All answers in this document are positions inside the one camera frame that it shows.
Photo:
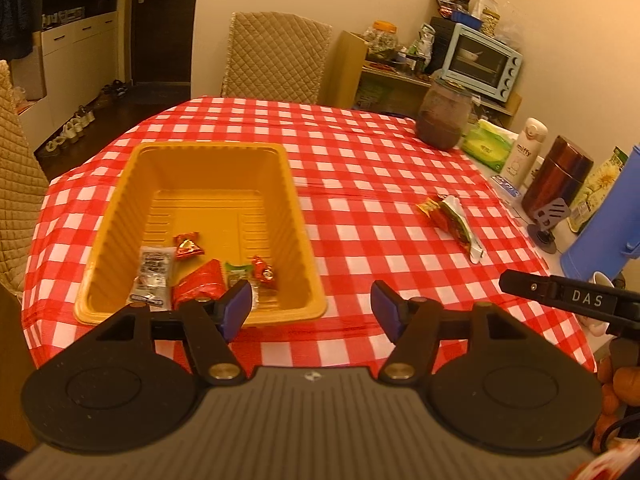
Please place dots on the white storage cabinet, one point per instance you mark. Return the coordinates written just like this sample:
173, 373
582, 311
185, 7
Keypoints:
75, 35

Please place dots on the green flower print bag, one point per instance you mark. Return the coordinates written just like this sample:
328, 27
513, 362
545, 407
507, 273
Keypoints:
597, 185

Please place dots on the light blue toaster oven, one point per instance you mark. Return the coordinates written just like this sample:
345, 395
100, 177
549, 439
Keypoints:
480, 62

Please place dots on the blue white small box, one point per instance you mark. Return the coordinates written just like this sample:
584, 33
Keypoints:
507, 186

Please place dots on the clear packet of candies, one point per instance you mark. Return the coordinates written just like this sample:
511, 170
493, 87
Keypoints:
150, 275

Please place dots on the white patterned mug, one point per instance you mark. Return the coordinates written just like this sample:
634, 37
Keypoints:
602, 279

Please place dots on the brown metal canister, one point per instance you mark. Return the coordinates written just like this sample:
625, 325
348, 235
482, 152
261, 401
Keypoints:
557, 175

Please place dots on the wooden shelf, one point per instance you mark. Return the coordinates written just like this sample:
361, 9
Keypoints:
350, 70

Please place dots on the green candy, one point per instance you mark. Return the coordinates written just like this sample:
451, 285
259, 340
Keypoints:
237, 271

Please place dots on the row of shoes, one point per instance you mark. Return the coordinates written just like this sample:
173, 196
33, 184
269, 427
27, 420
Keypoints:
75, 127

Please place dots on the red orange snack packet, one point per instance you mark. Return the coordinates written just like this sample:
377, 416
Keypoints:
429, 207

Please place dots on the black phone stand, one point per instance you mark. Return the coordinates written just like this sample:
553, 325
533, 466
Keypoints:
552, 212

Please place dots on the dark wooden door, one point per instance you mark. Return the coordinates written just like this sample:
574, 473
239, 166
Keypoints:
165, 20

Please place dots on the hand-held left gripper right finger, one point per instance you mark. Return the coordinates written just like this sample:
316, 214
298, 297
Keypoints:
387, 310

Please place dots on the clear bag of nuts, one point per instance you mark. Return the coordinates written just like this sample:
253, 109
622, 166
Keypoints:
487, 17

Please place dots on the dark glass jar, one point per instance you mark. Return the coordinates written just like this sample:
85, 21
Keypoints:
442, 117

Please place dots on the orange plastic basket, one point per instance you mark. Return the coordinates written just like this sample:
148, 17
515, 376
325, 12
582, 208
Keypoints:
200, 175

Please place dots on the red twisted candy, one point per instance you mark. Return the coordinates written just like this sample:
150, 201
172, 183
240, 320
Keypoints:
187, 246

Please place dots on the bag of oranges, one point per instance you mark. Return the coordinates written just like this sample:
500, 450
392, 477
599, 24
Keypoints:
625, 385

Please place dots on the blue thermos jug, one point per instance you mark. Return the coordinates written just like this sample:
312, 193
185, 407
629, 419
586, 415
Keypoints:
605, 240

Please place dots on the plastic jar with orange lid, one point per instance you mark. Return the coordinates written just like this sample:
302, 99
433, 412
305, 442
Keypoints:
381, 37

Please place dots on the dark hanging coat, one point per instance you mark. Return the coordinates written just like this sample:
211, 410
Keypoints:
15, 10

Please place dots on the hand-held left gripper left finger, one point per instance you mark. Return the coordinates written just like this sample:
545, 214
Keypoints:
235, 310

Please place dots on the white insulated bottle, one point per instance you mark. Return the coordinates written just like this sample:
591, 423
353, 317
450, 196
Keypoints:
525, 155

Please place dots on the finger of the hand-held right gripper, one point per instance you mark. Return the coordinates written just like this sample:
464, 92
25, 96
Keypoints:
525, 285

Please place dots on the dark red printed candy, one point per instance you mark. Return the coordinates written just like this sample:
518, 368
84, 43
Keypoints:
263, 271

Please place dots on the beige quilted chair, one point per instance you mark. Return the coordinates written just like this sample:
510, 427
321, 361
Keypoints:
277, 55
20, 195

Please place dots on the large red snack packet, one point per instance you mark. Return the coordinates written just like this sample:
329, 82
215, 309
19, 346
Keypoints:
200, 282

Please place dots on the green foil bag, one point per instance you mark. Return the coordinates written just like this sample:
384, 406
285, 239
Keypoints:
425, 37

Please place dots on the long white green snack packet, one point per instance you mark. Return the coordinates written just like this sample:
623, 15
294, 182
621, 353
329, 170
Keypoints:
457, 225

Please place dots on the red white checkered tablecloth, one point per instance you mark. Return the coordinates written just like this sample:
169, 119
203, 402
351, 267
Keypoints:
360, 170

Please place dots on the tan candy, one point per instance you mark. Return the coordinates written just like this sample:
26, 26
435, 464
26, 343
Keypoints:
266, 293

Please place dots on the green tissue pack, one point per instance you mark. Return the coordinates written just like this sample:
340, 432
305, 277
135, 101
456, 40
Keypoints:
487, 145

